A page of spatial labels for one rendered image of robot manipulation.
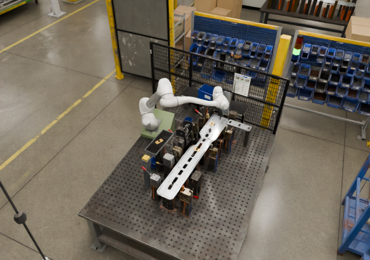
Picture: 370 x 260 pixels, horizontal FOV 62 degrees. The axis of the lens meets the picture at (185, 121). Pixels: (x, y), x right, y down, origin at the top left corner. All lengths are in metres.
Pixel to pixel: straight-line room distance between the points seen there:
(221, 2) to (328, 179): 4.76
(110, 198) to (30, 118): 2.89
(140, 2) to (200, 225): 3.70
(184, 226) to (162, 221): 0.23
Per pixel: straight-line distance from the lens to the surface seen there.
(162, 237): 3.17
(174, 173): 3.22
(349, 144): 5.64
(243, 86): 3.97
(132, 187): 3.52
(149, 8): 5.44
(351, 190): 4.50
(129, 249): 3.68
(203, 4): 7.58
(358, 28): 6.06
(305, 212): 4.45
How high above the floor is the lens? 3.47
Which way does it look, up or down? 41 degrees down
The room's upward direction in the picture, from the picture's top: 1 degrees clockwise
